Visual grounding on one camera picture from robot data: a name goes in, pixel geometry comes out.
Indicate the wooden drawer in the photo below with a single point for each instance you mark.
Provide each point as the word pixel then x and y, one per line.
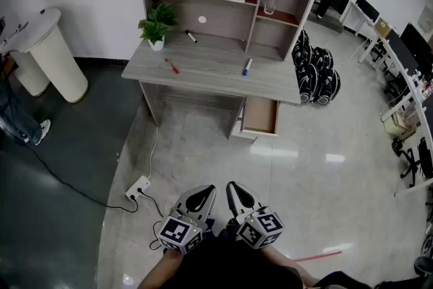
pixel 258 115

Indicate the grey wooden desk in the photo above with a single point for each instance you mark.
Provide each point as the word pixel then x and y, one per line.
pixel 209 64

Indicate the black computer monitor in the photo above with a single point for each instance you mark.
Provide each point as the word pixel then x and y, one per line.
pixel 417 42
pixel 367 8

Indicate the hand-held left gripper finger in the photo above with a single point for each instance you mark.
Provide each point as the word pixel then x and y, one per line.
pixel 208 206
pixel 189 194

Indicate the blue marker pen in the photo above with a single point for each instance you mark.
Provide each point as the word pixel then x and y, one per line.
pixel 247 66

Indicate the white power strip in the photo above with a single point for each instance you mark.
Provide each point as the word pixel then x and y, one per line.
pixel 138 187

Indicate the long white office desk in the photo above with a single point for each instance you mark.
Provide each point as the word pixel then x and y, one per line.
pixel 417 101

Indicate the person's left forearm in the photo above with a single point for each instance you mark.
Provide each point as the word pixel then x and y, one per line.
pixel 159 269

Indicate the green potted plant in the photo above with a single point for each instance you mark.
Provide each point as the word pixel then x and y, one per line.
pixel 157 23

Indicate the person's black clothing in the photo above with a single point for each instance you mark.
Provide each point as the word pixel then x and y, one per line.
pixel 230 267

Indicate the grey wooden shelf hutch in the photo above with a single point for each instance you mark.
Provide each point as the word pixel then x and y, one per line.
pixel 220 15

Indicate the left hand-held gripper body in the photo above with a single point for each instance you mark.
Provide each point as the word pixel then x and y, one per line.
pixel 177 231

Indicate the clear drinking glass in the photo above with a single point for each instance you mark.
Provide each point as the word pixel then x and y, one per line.
pixel 270 3

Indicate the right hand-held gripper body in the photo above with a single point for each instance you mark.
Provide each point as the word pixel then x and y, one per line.
pixel 258 230

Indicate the red floor tape strip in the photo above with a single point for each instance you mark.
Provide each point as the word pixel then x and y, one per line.
pixel 314 256

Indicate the pile of black backpacks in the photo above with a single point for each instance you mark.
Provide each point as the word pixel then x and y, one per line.
pixel 314 74

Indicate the white round sticker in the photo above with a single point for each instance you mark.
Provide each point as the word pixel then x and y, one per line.
pixel 202 19

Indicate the person's right forearm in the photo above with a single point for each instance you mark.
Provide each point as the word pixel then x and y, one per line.
pixel 291 264

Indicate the red marker pen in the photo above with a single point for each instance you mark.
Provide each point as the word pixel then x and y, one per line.
pixel 172 66

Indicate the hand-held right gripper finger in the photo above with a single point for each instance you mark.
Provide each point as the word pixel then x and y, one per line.
pixel 258 203
pixel 231 203

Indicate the beige storage box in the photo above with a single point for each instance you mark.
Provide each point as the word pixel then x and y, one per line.
pixel 399 122

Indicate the black office chair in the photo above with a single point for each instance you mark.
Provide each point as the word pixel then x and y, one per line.
pixel 380 52
pixel 394 86
pixel 411 159

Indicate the black marker pen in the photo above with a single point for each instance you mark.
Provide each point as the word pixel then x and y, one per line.
pixel 191 36

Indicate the dark grey desk partition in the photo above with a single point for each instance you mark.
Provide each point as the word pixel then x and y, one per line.
pixel 402 50

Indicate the tan cardboard box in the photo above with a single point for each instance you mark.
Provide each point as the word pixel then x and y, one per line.
pixel 384 27

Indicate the white fluted pedestal table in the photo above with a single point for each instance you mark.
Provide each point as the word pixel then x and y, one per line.
pixel 57 61

